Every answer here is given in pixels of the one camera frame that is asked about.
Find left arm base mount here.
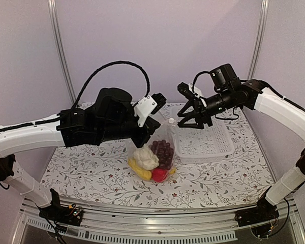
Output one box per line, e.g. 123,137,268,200
39,189,83,226

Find white toy cauliflower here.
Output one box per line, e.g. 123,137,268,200
133,145,159,170

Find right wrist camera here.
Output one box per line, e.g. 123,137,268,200
177,82,207,107

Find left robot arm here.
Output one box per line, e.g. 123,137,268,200
0,88,166,221

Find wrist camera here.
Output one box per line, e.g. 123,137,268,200
177,82,207,107
133,93,167,128

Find right aluminium frame post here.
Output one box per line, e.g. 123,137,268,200
247,0,269,80

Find red toy bell pepper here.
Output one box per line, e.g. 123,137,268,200
151,168,168,182

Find clear zip top bag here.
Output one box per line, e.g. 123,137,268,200
126,118,175,183

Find aluminium frame post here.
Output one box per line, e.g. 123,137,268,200
47,0,76,104
247,0,269,80

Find white plastic basket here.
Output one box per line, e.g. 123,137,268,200
173,118,234,164

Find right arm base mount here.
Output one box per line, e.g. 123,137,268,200
234,198,279,238

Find left aluminium frame post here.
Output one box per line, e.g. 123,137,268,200
47,0,76,104

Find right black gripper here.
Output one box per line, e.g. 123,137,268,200
177,88,234,129

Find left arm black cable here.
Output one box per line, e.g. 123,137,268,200
71,59,151,109

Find floral table mat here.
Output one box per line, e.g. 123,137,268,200
41,109,273,208

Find front aluminium rail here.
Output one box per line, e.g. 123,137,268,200
10,195,305,244

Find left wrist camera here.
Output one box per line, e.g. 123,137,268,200
133,93,167,128

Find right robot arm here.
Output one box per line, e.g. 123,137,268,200
177,64,305,222

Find dark red toy grapes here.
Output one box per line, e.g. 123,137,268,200
149,139,174,170

